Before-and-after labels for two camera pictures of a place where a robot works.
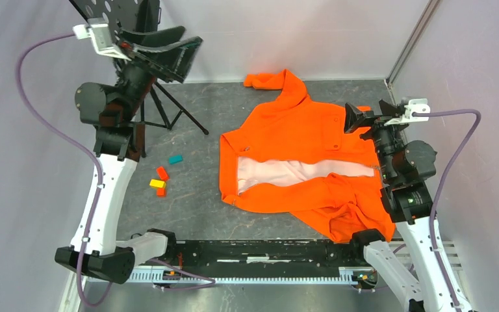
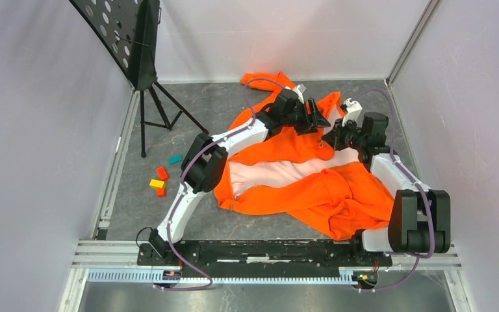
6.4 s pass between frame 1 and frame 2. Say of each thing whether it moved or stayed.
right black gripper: moved
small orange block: stayed
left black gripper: moved
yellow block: stayed
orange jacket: stayed
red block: stayed
